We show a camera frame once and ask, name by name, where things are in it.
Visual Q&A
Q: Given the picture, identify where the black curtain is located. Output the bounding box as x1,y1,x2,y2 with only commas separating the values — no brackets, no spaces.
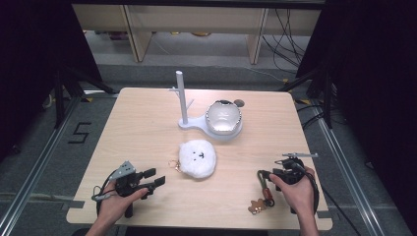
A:
296,0,417,235
0,0,103,161

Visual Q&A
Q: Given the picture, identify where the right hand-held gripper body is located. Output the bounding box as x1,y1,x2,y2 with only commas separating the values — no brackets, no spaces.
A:
273,151,319,186

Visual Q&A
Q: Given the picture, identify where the white branched key stand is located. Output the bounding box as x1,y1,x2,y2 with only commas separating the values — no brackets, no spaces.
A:
169,70,244,143

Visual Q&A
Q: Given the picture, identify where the white fluffy plush keychain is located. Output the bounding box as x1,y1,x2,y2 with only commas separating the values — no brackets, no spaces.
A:
167,139,218,180

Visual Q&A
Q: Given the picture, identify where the person's left hand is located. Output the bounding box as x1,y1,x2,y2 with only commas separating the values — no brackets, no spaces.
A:
97,181,149,227

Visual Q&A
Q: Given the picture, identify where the right hand-held gripper black cable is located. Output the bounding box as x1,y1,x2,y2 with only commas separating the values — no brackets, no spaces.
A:
296,163,321,215

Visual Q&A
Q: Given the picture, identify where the person's right hand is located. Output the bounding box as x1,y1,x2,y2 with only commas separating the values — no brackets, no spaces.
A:
274,165,317,220

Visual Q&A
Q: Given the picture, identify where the left hand-held gripper black cable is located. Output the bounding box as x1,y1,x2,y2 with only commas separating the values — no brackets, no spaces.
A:
91,172,116,215

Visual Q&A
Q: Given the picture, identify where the bundle of black cables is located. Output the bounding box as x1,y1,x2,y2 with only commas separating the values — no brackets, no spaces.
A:
261,8,313,75

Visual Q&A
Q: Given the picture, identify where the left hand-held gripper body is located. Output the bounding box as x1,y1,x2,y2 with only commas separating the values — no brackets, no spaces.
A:
108,160,155,219

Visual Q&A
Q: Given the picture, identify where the white floor cable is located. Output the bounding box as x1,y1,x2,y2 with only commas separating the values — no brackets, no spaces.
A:
240,65,289,84

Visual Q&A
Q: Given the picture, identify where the green strap bear charm keychain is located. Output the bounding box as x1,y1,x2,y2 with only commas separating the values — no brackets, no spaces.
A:
256,168,276,215

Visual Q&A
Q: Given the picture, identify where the light wooden desk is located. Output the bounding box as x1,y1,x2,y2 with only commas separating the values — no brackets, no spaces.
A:
72,3,323,65

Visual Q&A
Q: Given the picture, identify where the black tripod stand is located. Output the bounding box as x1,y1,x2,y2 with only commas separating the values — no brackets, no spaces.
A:
277,64,337,130
52,64,116,130

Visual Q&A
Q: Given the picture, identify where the aluminium floor rail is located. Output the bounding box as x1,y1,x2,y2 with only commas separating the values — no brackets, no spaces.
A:
314,109,389,236
0,94,85,236

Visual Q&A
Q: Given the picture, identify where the hand-held gripper black cable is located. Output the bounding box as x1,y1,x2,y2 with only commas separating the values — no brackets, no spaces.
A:
296,163,321,215
91,172,116,215

